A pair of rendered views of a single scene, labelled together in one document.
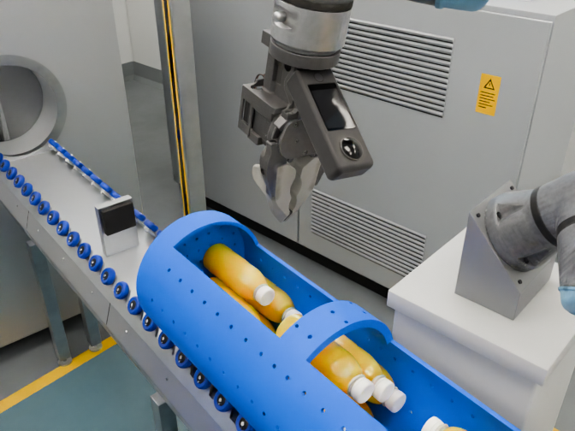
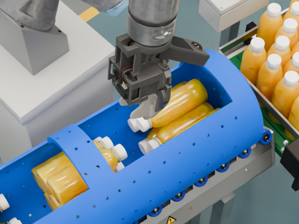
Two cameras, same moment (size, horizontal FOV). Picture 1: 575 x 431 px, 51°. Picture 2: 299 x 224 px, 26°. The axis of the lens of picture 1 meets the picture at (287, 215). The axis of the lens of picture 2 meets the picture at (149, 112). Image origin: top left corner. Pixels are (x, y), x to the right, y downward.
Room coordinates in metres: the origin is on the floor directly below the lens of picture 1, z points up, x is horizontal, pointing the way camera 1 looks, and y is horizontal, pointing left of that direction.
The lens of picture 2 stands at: (0.55, 0.63, 2.51)
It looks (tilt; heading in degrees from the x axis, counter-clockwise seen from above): 57 degrees down; 274
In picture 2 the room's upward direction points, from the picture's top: straight up
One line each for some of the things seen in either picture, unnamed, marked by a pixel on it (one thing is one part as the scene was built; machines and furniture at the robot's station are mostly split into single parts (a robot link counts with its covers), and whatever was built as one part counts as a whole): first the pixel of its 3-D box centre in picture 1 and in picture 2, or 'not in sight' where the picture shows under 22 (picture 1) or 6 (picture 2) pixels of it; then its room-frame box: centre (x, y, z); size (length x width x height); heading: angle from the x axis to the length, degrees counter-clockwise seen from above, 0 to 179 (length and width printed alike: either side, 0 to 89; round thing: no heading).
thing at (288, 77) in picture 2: not in sight; (291, 77); (0.25, -0.42, 1.09); 0.04 x 0.04 x 0.02
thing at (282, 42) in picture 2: not in sight; (282, 42); (0.27, -0.54, 1.09); 0.04 x 0.04 x 0.02
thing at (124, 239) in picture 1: (118, 227); not in sight; (1.40, 0.47, 1.00); 0.10 x 0.04 x 0.15; 129
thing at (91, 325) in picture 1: (83, 292); not in sight; (1.98, 0.86, 0.31); 0.06 x 0.06 x 0.63; 39
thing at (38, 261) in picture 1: (50, 305); not in sight; (1.89, 0.96, 0.31); 0.06 x 0.06 x 0.63; 39
